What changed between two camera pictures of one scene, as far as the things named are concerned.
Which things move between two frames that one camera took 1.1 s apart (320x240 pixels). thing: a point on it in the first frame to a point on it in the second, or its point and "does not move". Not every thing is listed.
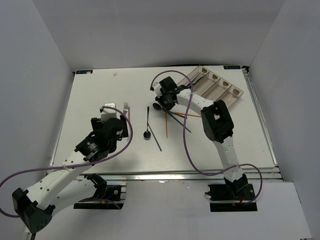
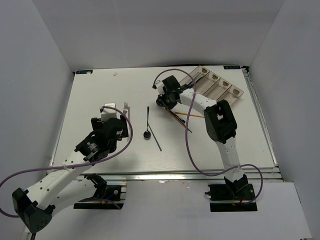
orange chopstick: x=166 y=119 to x=178 y=119
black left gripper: x=97 y=126 does not move
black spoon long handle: x=147 y=134 does not move
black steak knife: x=197 y=80 does not move
